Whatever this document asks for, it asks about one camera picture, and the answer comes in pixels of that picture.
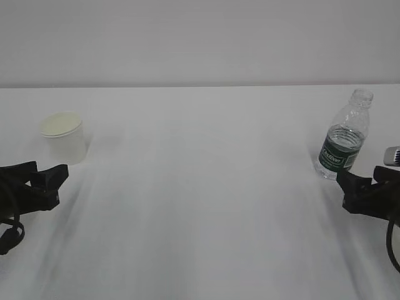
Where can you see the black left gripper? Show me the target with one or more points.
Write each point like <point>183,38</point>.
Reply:
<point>17,198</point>

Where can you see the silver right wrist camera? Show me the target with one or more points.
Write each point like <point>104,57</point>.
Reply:
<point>392,156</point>

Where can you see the clear plastic water bottle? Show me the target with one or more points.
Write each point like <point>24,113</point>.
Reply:
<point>345,136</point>

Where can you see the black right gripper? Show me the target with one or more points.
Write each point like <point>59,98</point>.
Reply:
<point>380,200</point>

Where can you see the white paper cup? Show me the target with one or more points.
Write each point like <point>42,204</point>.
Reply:
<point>63,132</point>

